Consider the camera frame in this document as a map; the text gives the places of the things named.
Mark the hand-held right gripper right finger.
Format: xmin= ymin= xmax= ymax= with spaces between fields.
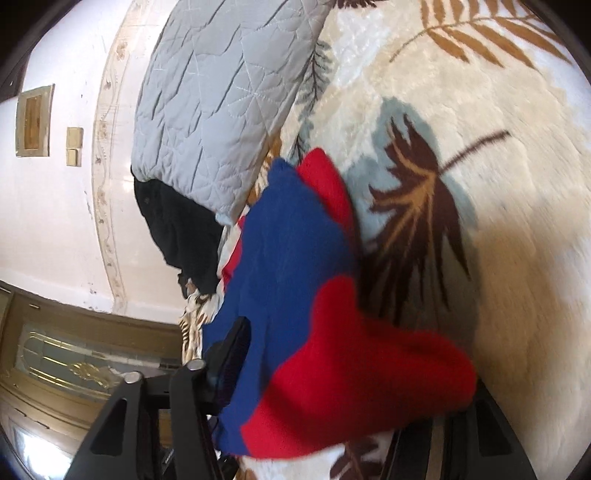
xmin=379 ymin=383 xmax=539 ymax=480

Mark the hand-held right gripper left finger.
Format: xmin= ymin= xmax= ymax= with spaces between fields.
xmin=69 ymin=316 xmax=252 ymax=480

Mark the red and blue sweater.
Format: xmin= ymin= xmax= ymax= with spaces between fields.
xmin=201 ymin=148 xmax=478 ymax=462

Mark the black garment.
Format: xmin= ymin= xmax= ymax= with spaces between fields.
xmin=131 ymin=166 xmax=225 ymax=296

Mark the wooden glass-panel wardrobe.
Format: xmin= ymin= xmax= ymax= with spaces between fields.
xmin=0 ymin=281 xmax=204 ymax=480

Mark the leaf print blanket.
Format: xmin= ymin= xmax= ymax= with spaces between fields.
xmin=178 ymin=0 xmax=591 ymax=480

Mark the grey quilted pillow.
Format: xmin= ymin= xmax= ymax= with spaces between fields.
xmin=131 ymin=0 xmax=345 ymax=227

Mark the gold framed wall panel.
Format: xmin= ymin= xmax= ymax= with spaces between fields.
xmin=16 ymin=84 xmax=55 ymax=158

